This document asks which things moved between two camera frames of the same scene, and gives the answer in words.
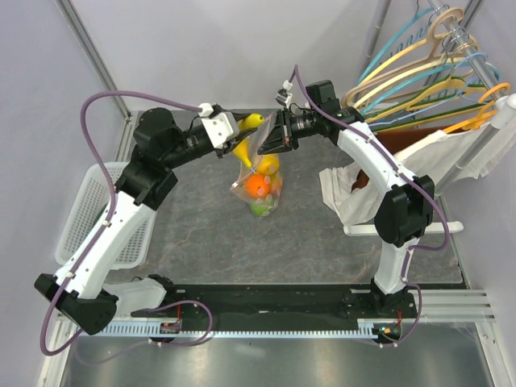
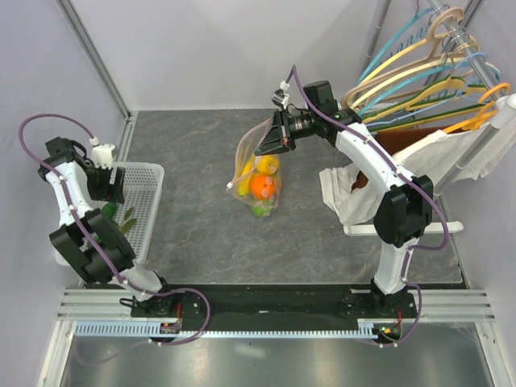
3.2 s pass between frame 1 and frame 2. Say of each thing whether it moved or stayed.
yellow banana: moved
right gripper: stayed
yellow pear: stayed
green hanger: stayed
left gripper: moved
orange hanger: stayed
